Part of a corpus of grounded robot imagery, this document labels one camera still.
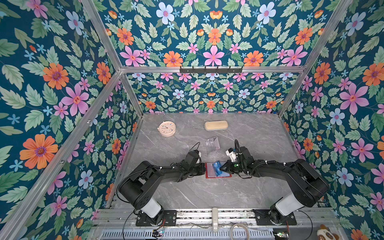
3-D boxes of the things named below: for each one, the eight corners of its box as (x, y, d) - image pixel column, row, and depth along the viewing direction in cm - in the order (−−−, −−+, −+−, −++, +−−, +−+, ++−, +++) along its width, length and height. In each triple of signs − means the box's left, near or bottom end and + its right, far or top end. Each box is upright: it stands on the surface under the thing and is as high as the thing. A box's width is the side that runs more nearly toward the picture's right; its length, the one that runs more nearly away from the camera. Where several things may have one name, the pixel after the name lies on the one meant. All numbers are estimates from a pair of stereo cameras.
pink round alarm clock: (157, 136, 108) (156, 133, 106) (160, 123, 116) (159, 120, 114) (174, 136, 108) (174, 133, 106) (176, 123, 116) (176, 120, 114)
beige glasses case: (204, 130, 111) (204, 127, 108) (204, 123, 116) (204, 120, 113) (228, 130, 111) (228, 127, 108) (227, 123, 116) (227, 120, 113)
